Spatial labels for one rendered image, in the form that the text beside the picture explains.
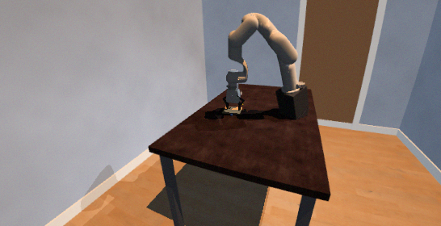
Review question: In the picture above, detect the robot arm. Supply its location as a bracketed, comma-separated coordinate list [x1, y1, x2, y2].
[226, 13, 305, 94]

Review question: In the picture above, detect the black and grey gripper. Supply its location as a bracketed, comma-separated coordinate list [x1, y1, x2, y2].
[223, 89, 245, 111]

